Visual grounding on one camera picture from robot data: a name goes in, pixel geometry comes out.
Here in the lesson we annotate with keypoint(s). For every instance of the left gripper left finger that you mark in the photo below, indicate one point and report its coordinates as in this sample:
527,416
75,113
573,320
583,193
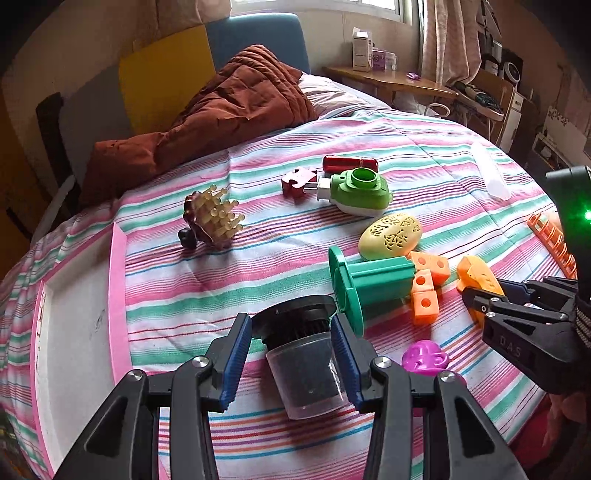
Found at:
121,439

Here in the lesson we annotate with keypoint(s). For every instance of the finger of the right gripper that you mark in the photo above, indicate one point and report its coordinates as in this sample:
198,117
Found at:
528,312
549,292

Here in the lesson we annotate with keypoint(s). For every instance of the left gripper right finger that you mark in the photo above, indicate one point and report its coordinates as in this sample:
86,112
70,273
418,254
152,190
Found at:
459,439

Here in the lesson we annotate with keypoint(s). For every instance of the purple perforated toy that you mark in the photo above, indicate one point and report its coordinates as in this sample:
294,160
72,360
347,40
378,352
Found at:
425,357

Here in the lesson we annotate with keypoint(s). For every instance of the yellow perforated egg case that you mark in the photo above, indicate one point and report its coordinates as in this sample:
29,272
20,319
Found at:
390,236

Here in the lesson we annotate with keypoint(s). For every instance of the green plastic spool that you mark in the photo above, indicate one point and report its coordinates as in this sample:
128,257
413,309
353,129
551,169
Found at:
360,285

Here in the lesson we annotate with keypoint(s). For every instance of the black-lidded clear jar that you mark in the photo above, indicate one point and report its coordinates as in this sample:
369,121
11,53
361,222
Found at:
299,353

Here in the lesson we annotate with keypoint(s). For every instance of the orange plastic rack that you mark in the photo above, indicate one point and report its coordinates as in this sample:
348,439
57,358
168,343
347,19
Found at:
547,227

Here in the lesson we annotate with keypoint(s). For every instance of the pink-rimmed white tray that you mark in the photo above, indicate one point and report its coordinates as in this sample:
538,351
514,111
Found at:
79,346

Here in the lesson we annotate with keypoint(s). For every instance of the white translucent tube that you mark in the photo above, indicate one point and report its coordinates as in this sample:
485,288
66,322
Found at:
490,172

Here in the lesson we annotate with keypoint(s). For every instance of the striped bed cover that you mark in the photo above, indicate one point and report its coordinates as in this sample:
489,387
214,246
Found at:
177,302

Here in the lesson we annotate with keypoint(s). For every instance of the red cylinder case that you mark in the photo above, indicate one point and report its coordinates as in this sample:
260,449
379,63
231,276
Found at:
333,164

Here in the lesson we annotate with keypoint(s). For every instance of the red puzzle piece toy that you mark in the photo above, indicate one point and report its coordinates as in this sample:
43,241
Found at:
293,183

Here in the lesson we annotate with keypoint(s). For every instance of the brown bristle massage brush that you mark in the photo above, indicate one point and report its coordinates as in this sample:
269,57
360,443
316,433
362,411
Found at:
210,219

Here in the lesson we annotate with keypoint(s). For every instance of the wooden side table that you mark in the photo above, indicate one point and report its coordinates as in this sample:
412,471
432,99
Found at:
388,84

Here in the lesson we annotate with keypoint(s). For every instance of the patterned curtain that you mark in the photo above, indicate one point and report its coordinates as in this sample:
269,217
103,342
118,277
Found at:
450,50

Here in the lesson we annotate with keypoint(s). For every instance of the purple small box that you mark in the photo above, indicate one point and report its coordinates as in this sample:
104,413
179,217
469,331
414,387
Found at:
379,57

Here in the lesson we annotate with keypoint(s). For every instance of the white carton box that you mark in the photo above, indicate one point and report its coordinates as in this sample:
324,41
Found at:
362,50

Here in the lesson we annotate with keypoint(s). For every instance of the brown quilted blanket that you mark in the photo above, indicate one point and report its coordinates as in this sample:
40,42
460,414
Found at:
252,95

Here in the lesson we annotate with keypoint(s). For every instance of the blue cushion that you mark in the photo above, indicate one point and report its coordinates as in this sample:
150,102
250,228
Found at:
281,33

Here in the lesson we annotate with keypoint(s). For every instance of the yellow cushion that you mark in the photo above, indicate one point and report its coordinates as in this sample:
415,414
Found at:
157,81

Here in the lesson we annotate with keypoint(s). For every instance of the green toy camera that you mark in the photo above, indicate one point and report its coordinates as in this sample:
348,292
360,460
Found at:
359,192

